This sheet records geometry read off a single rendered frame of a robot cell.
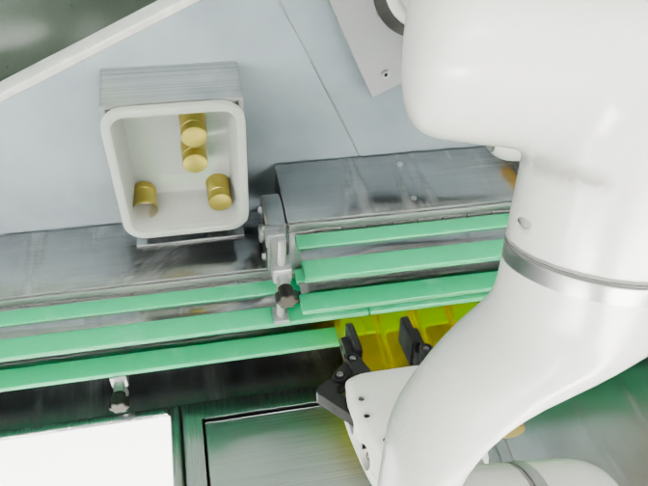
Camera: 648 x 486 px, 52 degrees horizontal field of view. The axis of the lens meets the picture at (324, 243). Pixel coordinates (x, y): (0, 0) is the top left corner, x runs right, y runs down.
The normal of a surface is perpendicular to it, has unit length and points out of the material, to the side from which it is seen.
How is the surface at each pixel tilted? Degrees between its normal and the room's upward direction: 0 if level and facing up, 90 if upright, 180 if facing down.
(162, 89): 90
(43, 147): 0
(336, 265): 90
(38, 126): 0
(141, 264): 90
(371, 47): 4
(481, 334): 106
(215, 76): 90
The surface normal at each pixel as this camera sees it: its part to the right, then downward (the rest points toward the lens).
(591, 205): -0.58, 0.23
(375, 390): -0.07, -0.86
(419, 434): -0.83, -0.18
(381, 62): 0.25, 0.71
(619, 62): -0.21, 0.25
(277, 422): 0.06, -0.66
